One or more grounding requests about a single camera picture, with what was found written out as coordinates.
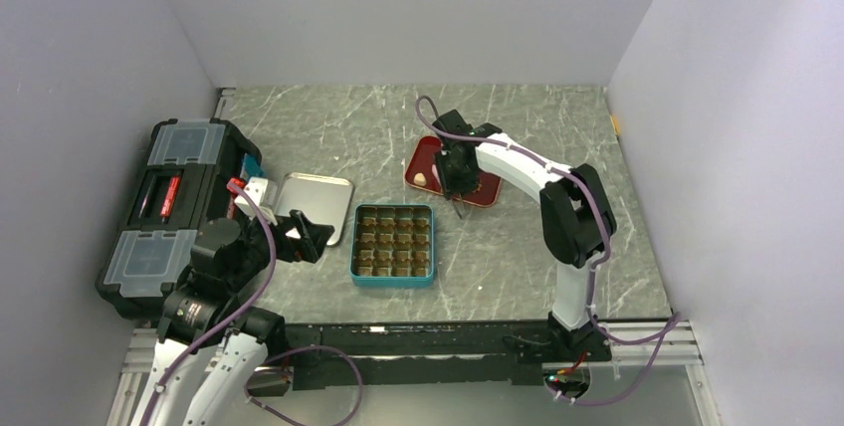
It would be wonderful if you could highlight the silver tin lid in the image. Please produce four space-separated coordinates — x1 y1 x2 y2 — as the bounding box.
274 172 354 247

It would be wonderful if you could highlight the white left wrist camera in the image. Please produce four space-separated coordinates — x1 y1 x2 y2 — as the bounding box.
226 176 280 224

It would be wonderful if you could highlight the red lacquer tray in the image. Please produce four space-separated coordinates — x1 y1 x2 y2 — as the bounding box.
404 135 502 207

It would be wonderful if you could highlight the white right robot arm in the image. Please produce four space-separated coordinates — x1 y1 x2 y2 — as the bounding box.
430 109 616 361

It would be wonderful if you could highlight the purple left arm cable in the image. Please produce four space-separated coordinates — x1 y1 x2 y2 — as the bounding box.
128 178 364 426

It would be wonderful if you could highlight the black plastic toolbox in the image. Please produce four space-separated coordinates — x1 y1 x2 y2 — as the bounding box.
95 118 262 321

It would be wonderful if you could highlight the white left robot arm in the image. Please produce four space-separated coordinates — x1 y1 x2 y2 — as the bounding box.
130 210 334 425

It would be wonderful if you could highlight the blue cookie tin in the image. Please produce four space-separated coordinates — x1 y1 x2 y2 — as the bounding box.
349 204 437 289

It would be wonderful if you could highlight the pink heart cookie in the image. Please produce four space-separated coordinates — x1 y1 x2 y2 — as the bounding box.
413 172 427 186

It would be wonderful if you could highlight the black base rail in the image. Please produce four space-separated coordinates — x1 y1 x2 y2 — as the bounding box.
286 320 584 390

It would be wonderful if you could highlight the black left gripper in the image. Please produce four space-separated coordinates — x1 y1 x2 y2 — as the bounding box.
225 206 333 292

